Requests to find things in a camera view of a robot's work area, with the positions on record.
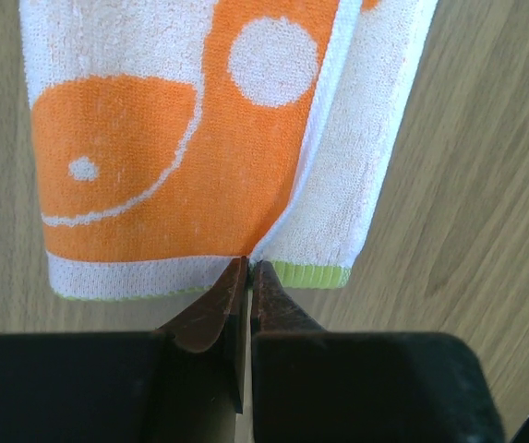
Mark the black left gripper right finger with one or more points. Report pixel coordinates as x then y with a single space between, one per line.
313 385

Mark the orange white fox towel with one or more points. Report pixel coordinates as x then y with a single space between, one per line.
171 137

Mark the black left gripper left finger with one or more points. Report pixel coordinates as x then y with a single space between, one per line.
183 382

